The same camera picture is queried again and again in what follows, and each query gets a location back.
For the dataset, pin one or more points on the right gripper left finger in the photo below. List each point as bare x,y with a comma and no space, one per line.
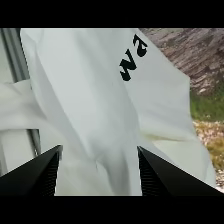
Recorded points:
33,176

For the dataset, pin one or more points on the white printed shirt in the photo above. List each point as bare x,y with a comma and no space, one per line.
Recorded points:
100,110

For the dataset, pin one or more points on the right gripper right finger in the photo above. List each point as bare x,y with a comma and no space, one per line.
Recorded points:
166,178

